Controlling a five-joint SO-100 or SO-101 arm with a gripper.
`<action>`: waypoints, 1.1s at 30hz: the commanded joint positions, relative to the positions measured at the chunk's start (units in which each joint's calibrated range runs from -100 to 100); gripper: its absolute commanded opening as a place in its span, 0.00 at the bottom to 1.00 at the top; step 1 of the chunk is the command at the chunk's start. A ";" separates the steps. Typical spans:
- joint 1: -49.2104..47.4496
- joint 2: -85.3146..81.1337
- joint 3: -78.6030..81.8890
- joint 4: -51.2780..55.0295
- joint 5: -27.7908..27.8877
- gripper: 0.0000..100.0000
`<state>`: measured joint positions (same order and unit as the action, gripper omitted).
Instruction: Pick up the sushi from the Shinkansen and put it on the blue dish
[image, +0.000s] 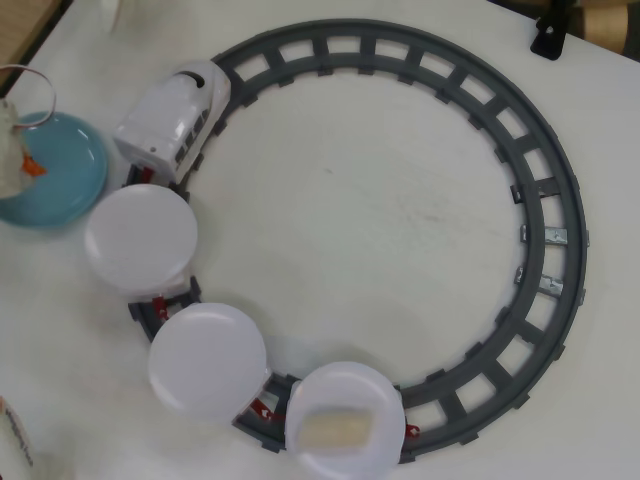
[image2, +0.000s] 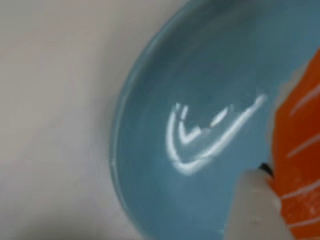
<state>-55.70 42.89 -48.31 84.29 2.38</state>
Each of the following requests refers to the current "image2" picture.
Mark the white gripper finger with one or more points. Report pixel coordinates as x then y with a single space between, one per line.
250 210

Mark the blue round dish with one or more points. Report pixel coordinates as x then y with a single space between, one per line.
200 62

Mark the orange salmon sushi piece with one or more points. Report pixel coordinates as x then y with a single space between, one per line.
300 137

